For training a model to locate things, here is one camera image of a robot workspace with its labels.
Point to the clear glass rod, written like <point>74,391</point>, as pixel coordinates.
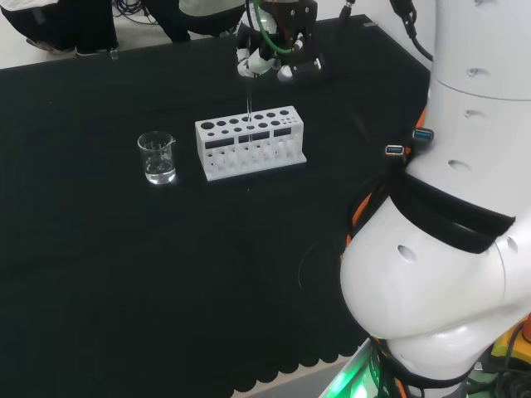
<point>249,108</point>

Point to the clear glass beaker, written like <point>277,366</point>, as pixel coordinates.
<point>157,159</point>

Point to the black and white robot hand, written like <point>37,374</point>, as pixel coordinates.
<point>290,29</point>

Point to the yellow stop button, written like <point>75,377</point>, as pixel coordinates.
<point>514,336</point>

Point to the black bench cloth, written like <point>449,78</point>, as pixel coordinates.
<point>124,257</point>

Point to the clear cloth clip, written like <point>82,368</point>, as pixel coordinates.
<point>370,25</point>
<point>113,54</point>

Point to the white test tube rack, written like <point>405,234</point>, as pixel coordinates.
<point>249,143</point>

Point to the person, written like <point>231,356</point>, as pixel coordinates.
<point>199,20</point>
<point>74,25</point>

